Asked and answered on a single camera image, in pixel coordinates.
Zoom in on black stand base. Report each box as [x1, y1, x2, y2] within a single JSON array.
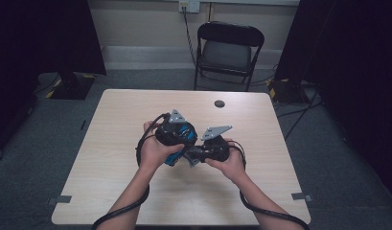
[[267, 78, 311, 105], [49, 72, 97, 101]]

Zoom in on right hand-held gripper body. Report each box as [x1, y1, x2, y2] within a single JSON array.
[[196, 125, 234, 163]]

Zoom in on black floor cable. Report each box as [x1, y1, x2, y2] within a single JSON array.
[[276, 89, 323, 141]]

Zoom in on grey cloth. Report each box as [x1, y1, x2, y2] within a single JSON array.
[[183, 149, 201, 168]]

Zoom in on white wall socket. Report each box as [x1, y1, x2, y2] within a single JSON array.
[[178, 0, 201, 13]]

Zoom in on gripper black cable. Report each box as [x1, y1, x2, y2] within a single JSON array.
[[227, 139, 311, 230], [91, 112, 172, 230]]

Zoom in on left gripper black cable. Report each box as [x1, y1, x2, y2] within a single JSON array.
[[91, 112, 172, 230]]

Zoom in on black wall socket cable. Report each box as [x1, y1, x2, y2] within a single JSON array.
[[182, 5, 198, 65]]

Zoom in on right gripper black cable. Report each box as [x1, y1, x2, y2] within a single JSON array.
[[227, 139, 311, 230]]

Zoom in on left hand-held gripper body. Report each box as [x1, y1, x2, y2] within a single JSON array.
[[154, 108, 198, 149]]

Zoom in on blue toy car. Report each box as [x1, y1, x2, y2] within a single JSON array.
[[164, 123, 198, 168]]

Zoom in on person's left hand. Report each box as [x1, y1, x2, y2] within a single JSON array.
[[137, 120, 186, 173]]

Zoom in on black folding chair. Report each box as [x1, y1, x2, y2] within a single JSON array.
[[193, 20, 265, 93]]

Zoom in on person's right hand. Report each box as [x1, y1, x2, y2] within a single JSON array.
[[203, 137, 248, 184]]

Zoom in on grey tape strip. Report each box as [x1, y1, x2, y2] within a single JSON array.
[[47, 195, 73, 206], [290, 192, 313, 202]]

